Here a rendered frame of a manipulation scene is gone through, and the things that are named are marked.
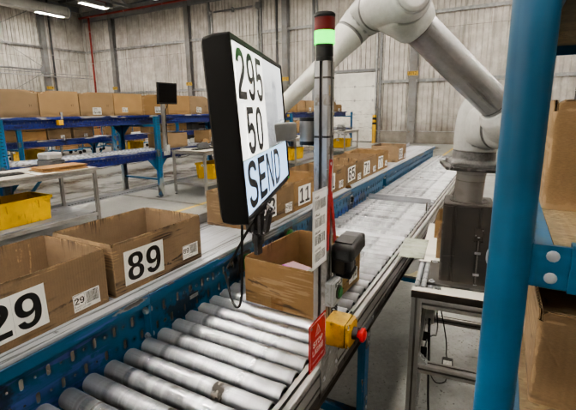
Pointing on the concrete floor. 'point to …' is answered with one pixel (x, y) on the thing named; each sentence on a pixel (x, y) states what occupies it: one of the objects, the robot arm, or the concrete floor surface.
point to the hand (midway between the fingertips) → (258, 244)
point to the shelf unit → (525, 193)
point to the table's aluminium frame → (424, 344)
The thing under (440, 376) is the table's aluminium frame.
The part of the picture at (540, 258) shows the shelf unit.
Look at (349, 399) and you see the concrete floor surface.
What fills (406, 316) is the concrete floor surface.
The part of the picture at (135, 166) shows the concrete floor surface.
